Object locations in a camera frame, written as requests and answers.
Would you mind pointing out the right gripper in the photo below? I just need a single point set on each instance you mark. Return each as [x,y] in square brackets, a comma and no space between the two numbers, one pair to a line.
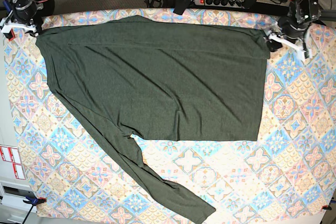
[28,14]

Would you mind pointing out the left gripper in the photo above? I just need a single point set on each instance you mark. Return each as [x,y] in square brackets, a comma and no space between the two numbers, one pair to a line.
[292,29]

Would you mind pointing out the dark green long-sleeve shirt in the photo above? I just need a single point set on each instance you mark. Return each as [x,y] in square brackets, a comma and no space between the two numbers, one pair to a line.
[159,81]

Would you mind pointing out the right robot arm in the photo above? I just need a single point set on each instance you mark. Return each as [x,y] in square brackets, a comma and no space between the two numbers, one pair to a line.
[22,2]

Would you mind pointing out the red black clamp top left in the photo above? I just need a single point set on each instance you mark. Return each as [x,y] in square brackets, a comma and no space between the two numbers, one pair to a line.
[9,33]

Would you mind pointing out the black remote control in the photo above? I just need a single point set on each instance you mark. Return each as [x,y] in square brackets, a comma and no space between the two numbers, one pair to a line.
[181,6]

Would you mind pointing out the white red labelled stickers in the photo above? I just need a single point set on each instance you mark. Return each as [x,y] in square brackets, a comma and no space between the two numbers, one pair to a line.
[11,165]

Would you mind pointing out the patterned tile tablecloth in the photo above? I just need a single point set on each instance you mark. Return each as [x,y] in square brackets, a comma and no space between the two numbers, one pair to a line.
[288,173]

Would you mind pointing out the red clamp bottom right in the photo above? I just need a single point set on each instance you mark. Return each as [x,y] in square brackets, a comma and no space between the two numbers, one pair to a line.
[327,207]

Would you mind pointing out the blue clamp bottom left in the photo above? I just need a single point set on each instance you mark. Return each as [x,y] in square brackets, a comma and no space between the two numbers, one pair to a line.
[33,202]

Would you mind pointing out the black power strip red switch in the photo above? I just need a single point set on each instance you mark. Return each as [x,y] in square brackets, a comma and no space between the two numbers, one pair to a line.
[219,3]

